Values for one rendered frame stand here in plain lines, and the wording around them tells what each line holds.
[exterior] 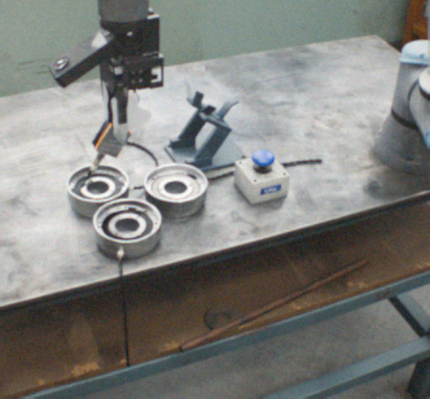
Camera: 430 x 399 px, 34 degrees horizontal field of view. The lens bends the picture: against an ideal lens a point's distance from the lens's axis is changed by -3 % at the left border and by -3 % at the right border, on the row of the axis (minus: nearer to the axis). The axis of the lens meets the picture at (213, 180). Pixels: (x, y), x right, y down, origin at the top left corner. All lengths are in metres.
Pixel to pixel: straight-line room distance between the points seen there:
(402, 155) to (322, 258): 0.30
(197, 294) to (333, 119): 0.45
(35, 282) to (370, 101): 0.84
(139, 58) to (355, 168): 0.48
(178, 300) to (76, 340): 0.22
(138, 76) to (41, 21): 1.69
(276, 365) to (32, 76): 1.50
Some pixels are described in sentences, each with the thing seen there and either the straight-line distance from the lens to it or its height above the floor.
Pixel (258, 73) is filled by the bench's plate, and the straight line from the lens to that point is 1.63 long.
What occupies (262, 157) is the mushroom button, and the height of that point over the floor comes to 0.87.
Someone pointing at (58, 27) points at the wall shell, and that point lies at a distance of 2.79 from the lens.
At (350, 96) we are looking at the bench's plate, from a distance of 1.58.
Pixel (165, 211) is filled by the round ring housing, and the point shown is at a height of 0.82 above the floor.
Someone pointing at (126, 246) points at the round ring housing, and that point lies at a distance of 1.09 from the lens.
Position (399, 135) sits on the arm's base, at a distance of 1.35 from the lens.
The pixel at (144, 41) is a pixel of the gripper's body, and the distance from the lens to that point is 1.08.
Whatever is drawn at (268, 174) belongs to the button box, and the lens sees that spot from 1.22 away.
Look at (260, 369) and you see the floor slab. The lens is 2.00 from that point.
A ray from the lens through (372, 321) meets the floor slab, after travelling 2.18.
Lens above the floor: 1.56
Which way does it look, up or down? 37 degrees down
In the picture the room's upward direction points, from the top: 3 degrees clockwise
